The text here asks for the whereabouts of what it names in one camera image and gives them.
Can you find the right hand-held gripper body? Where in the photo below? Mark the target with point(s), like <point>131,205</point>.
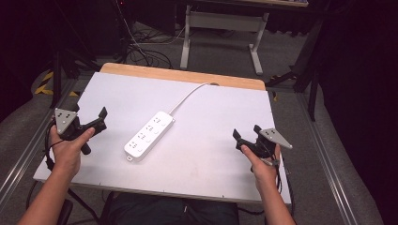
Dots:
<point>269,140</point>

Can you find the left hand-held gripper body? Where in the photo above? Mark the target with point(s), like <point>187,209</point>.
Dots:
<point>65,120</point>

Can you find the person's right hand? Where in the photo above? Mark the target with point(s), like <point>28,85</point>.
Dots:
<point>263,168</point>

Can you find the person's left hand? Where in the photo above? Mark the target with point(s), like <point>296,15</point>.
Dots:
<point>67,153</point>

